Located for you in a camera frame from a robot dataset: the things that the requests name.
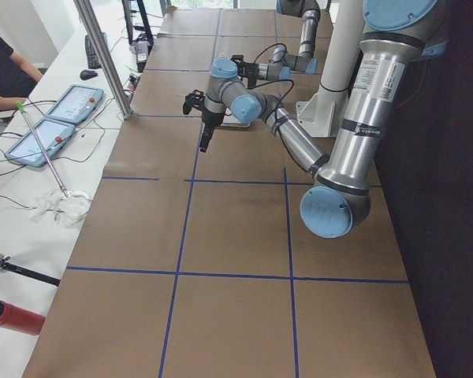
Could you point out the near blue teach pendant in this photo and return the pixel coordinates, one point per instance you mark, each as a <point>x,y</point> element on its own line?
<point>53,134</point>

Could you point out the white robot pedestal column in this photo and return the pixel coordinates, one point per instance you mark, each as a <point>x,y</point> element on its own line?
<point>322,115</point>

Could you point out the crumpled white tissue pile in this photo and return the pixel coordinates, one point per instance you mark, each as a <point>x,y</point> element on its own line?
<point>70,209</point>

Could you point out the far blue teach pendant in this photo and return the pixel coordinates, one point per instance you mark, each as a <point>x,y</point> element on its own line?
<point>76,104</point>

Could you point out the aluminium frame post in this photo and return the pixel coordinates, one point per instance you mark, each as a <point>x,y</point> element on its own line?
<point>89,20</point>

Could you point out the black computer mouse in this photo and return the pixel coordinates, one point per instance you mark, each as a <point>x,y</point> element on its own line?
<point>87,74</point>

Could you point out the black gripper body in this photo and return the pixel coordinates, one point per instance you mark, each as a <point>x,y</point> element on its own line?
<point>252,72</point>
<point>210,118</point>

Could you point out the person in black shirt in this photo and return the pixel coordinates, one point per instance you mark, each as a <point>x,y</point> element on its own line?
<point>18,77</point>

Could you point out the black keyboard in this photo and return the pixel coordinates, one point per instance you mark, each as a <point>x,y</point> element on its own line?
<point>91,54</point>

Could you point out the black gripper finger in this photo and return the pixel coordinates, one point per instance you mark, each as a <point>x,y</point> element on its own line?
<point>207,133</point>

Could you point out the red cylinder bottle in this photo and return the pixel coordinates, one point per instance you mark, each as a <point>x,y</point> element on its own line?
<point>20,320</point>

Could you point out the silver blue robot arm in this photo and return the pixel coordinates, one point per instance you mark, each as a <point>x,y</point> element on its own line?
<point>276,62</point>
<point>395,34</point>

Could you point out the grey digital kitchen scale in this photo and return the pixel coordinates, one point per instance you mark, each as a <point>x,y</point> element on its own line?
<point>230,122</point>

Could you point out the green handled air blow gun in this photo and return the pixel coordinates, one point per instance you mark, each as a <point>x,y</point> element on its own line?
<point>64,190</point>

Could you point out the blue teach pendant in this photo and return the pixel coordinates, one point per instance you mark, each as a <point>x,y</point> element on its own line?
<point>76,104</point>
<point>53,134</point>

